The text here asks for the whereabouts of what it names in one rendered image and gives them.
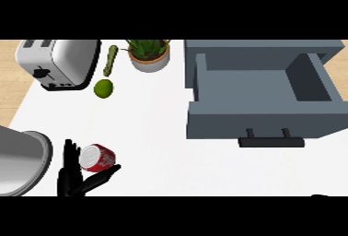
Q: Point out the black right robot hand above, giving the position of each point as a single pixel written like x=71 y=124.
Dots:
x=320 y=195

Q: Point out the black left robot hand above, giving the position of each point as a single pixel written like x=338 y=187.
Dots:
x=68 y=178

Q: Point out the red can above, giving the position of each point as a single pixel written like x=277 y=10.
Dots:
x=97 y=158

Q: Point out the grey open drawer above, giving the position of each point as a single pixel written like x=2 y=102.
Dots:
x=267 y=104

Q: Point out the large silver pot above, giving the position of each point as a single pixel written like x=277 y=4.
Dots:
x=21 y=161

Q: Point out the green lime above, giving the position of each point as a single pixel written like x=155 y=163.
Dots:
x=103 y=88

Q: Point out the silver toaster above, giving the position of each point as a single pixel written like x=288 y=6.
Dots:
x=63 y=63

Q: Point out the green cucumber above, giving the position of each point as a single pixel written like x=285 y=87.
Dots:
x=109 y=60

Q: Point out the potted green plant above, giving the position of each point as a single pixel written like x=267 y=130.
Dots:
x=148 y=55

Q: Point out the grey cabinet body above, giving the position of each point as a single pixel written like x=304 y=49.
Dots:
x=254 y=50

